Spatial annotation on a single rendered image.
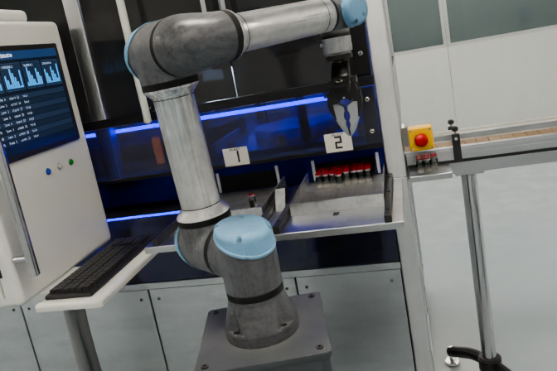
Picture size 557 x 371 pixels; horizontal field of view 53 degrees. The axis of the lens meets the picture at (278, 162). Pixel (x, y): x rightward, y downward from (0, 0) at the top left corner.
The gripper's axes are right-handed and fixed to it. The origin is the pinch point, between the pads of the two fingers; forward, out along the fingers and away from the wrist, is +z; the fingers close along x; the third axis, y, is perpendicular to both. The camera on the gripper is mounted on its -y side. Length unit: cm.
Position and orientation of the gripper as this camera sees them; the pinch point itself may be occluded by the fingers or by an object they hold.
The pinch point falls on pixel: (349, 131)
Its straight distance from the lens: 145.7
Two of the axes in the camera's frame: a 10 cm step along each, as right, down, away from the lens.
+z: 1.8, 9.6, 2.0
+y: 2.0, -2.4, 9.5
